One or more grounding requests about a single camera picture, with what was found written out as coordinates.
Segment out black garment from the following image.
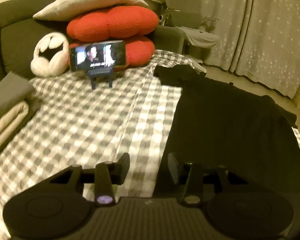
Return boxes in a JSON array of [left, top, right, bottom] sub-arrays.
[[154, 64, 300, 194]]

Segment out grey white checkered quilt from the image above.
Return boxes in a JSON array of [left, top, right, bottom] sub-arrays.
[[0, 50, 300, 239]]

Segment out dark blue phone stand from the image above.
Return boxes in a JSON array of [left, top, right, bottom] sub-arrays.
[[87, 67, 113, 90]]

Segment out folded beige cloth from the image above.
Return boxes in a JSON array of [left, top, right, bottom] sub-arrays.
[[0, 101, 29, 147]]

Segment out smartphone showing video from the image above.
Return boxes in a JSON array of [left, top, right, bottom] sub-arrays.
[[69, 40, 127, 72]]

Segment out folded grey cloth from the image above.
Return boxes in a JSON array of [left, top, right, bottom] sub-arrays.
[[0, 72, 35, 118]]

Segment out white fluffy earmuffs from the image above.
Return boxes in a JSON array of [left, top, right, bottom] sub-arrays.
[[30, 31, 71, 78]]

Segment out lower red flower cushion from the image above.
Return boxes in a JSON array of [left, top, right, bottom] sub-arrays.
[[70, 36, 155, 72]]

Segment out red flower cushion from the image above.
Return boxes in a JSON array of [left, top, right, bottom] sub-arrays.
[[66, 5, 159, 42], [70, 36, 155, 72]]

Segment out light grey cloth on chair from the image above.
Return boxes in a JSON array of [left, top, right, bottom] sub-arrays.
[[177, 27, 219, 49]]

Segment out upper red flower cushion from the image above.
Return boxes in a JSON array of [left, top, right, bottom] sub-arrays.
[[66, 5, 159, 42]]

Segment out grey star pattern curtain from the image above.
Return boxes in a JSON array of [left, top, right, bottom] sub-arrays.
[[191, 0, 300, 98]]

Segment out dark grey sofa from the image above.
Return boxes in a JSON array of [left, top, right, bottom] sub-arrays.
[[0, 0, 186, 88]]

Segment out beige square pillow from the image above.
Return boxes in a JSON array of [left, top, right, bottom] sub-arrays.
[[33, 0, 148, 21]]

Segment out grey office chair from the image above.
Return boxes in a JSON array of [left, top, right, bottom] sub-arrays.
[[153, 0, 217, 54]]

